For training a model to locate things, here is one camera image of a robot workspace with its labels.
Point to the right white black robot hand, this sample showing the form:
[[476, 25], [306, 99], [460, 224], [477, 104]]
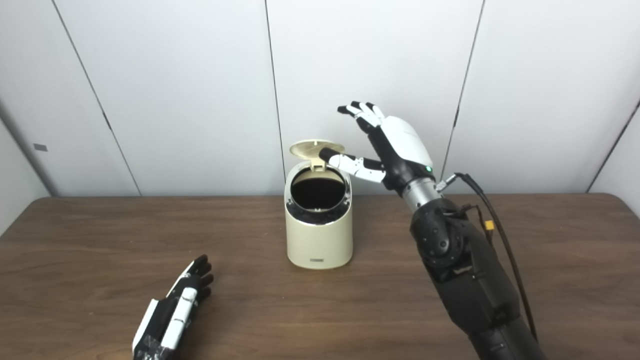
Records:
[[405, 145]]

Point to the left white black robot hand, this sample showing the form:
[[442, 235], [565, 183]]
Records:
[[165, 315]]

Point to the cream round bin lid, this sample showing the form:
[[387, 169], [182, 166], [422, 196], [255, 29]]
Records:
[[310, 147]]

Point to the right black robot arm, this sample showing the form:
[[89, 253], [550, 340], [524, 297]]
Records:
[[470, 280]]

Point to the cream-colored round bin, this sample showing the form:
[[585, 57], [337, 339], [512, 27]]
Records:
[[320, 240]]

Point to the black wall seam clip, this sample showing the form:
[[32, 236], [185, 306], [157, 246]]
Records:
[[106, 120], [456, 117]]

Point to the small grey wall label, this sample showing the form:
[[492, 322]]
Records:
[[40, 147]]

